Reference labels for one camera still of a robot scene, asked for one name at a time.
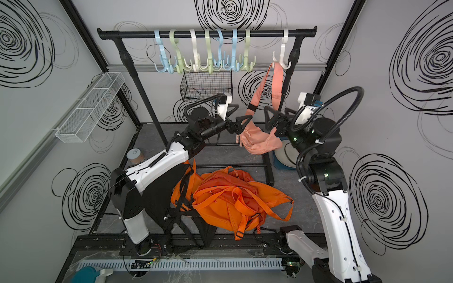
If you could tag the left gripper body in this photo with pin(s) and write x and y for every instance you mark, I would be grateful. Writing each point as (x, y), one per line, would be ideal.
(220, 128)

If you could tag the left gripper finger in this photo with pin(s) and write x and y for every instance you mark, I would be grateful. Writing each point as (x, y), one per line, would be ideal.
(243, 120)
(239, 128)

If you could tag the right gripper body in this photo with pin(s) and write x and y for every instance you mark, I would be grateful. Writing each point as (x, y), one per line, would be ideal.
(288, 130)

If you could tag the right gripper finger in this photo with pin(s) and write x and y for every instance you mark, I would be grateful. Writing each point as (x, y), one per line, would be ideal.
(272, 126)
(271, 114)

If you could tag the pink sling bag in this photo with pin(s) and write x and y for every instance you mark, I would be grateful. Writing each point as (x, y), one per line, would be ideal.
(253, 139)

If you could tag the orange sling bag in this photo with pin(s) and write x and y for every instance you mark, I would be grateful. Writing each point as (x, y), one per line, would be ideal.
(227, 207)

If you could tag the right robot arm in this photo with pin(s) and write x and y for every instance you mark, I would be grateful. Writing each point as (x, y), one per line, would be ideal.
(316, 139)

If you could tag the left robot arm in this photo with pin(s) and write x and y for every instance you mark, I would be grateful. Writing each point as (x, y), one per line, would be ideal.
(127, 186)

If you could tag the light blue hook right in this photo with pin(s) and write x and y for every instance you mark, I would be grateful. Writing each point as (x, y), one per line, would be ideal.
(231, 63)

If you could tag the light blue hook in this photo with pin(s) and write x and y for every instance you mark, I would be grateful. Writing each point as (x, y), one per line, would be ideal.
(167, 66)
(219, 61)
(231, 63)

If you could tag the white hook rightmost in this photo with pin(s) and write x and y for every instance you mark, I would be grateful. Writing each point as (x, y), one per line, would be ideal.
(280, 60)

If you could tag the white hook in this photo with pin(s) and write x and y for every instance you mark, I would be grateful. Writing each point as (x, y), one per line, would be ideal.
(194, 64)
(280, 60)

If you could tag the light green hook middle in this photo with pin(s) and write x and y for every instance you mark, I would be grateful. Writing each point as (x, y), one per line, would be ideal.
(209, 67)

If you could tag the light green hook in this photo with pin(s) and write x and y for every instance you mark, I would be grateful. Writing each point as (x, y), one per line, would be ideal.
(244, 64)
(180, 64)
(209, 67)

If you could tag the white hook middle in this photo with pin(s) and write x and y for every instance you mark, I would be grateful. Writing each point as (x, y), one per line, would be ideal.
(194, 64)

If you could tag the light green hook left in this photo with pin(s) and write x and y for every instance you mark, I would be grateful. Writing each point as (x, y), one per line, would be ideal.
(180, 64)

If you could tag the light blue hook middle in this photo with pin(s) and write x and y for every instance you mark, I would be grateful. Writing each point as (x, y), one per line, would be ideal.
(219, 61)

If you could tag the light blue hook leftmost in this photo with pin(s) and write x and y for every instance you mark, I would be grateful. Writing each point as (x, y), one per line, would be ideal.
(167, 66)

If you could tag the light green hook right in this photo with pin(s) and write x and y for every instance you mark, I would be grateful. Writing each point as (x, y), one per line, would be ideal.
(244, 64)

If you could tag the grey round plate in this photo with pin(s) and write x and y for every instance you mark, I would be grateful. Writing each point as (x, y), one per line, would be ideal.
(286, 155)

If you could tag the teal tray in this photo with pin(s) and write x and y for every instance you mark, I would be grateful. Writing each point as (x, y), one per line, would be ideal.
(283, 164)

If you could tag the orange and black backpack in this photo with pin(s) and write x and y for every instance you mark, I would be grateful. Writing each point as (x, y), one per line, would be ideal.
(169, 198)

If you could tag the black garment rack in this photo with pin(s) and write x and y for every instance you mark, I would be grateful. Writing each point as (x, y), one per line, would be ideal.
(118, 36)

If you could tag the teal round object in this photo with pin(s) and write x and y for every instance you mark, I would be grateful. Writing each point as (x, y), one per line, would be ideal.
(90, 274)

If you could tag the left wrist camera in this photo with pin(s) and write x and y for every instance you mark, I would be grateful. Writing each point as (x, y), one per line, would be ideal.
(221, 105)

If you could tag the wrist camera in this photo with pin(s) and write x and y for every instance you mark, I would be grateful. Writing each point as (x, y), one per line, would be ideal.
(221, 105)
(308, 104)

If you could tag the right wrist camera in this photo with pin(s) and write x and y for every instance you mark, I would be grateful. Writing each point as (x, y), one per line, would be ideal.
(308, 104)

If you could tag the black wire basket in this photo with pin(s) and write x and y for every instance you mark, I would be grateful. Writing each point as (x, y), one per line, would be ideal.
(198, 86)

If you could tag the white slotted cable duct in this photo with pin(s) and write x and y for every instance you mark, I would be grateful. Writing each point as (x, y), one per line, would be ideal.
(190, 264)

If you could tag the white mesh wall shelf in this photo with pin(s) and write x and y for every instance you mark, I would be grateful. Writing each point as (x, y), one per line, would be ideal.
(90, 108)

